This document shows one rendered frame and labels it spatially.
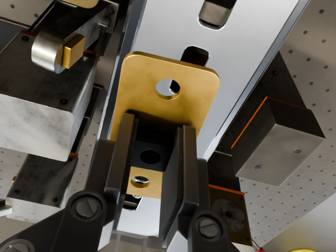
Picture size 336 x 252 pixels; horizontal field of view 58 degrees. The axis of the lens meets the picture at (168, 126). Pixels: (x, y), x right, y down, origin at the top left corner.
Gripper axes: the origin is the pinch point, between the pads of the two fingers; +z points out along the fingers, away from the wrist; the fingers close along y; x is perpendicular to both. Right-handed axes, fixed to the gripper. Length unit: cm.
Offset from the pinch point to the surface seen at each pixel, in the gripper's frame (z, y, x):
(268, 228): 57, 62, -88
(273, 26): 26.1, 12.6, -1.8
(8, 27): 54, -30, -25
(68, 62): 16.6, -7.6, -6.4
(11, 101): 15.3, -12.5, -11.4
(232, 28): 26.2, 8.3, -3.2
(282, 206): 57, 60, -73
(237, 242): 21, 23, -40
